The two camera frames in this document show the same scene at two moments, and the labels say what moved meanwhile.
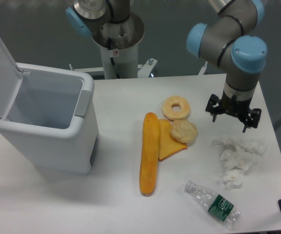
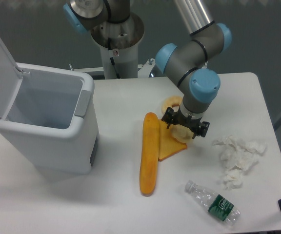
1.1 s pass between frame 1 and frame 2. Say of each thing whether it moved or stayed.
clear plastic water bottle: stayed
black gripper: moved
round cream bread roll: stayed
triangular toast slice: stayed
